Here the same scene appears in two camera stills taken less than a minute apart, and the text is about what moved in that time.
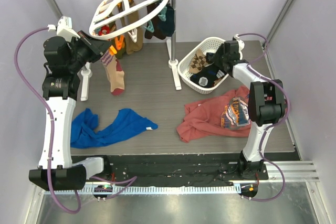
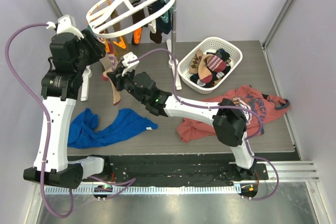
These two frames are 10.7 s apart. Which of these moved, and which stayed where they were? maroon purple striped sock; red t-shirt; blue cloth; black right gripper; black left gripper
Moved: maroon purple striped sock; black right gripper
Stayed: blue cloth; black left gripper; red t-shirt
